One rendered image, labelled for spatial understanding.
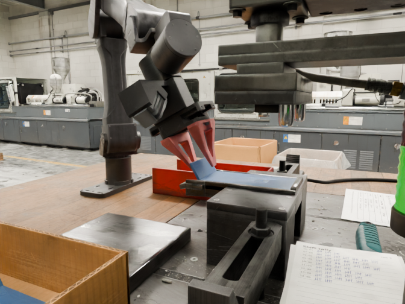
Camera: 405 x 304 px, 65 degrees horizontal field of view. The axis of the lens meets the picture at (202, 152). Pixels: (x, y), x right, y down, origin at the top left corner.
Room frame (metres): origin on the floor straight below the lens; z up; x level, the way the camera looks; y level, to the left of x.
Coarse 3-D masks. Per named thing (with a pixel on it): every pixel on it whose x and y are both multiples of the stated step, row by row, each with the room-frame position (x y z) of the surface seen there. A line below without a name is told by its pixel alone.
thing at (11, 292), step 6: (0, 282) 0.32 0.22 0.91; (0, 288) 0.31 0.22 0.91; (6, 288) 0.31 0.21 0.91; (0, 294) 0.30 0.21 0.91; (6, 294) 0.30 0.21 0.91; (12, 294) 0.30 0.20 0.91; (18, 294) 0.30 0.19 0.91; (24, 294) 0.30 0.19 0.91; (0, 300) 0.29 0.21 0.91; (6, 300) 0.29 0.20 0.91; (12, 300) 0.29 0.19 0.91; (18, 300) 0.29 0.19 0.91; (24, 300) 0.29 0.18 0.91; (30, 300) 0.29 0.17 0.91; (36, 300) 0.29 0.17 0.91
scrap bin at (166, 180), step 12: (156, 168) 0.69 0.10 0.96; (180, 168) 0.80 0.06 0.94; (216, 168) 0.76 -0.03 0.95; (228, 168) 0.74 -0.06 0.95; (240, 168) 0.73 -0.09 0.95; (252, 168) 0.72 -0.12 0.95; (264, 168) 0.71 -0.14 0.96; (156, 180) 0.69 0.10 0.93; (168, 180) 0.68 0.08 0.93; (180, 180) 0.67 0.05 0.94; (156, 192) 0.70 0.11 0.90; (168, 192) 0.68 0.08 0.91; (180, 192) 0.67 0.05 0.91
